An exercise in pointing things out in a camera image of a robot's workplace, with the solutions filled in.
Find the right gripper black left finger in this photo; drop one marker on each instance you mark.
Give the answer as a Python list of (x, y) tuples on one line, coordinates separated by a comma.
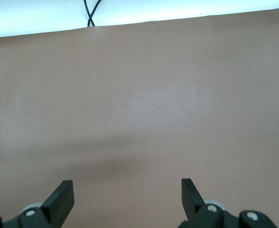
[(56, 204)]

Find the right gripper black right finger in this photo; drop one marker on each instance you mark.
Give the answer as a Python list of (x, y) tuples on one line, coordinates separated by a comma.
[(191, 202)]

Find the brown table mat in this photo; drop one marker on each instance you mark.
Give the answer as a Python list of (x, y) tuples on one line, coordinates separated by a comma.
[(139, 95)]

